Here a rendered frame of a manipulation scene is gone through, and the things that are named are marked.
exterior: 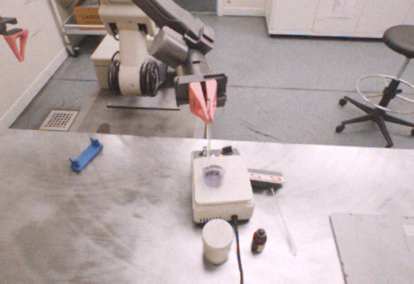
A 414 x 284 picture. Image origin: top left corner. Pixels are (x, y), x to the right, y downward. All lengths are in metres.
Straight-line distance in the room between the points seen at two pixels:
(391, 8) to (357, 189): 2.59
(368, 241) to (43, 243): 0.69
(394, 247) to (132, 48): 1.15
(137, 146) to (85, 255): 0.31
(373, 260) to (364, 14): 2.69
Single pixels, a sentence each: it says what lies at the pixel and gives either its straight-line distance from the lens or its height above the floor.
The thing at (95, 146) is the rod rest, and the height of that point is 0.76.
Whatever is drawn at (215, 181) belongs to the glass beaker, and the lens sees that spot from 0.59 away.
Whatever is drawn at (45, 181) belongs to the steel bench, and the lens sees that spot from 0.84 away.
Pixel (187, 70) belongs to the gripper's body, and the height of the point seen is 1.03.
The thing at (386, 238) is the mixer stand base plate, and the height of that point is 0.76.
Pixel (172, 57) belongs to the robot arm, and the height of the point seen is 1.05.
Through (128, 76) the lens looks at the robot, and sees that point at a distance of 1.34.
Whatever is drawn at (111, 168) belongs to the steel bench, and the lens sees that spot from 0.80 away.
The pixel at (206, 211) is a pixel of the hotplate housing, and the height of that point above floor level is 0.81.
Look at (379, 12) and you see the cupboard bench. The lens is 3.23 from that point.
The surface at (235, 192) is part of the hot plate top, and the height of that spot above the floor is 0.84.
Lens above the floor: 1.34
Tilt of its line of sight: 44 degrees down
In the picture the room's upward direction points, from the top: straight up
